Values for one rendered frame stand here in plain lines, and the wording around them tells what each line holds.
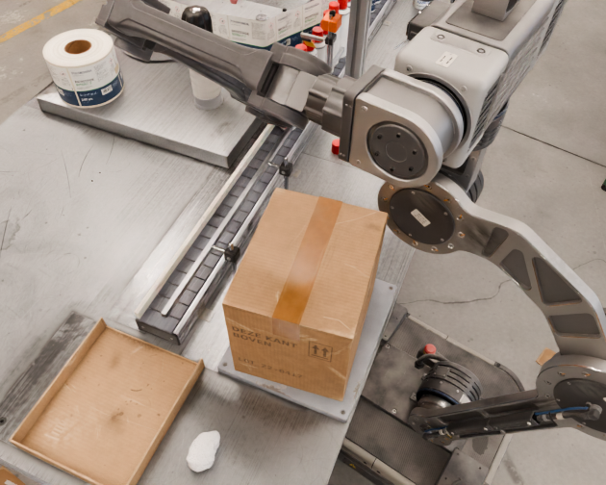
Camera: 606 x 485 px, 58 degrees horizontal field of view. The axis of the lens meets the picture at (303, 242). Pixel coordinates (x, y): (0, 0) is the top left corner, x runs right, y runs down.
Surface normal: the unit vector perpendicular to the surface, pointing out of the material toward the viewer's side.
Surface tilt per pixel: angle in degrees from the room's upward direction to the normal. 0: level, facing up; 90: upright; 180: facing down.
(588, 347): 90
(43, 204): 0
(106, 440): 0
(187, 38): 42
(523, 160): 0
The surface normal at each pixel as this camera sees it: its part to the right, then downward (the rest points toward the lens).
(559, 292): -0.57, 0.64
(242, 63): -0.32, 0.00
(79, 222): 0.01, -0.62
